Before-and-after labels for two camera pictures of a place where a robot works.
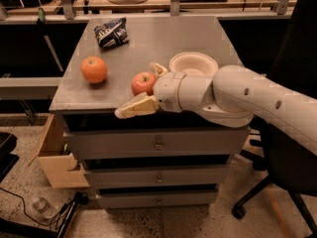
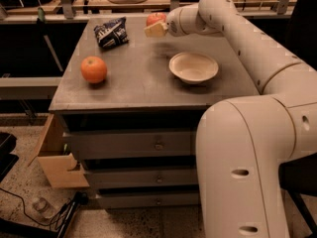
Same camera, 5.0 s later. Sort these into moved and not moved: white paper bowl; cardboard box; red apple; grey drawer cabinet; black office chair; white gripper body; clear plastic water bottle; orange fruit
Moved: red apple; white gripper body
Not moved: white paper bowl; clear plastic water bottle; black office chair; grey drawer cabinet; orange fruit; cardboard box
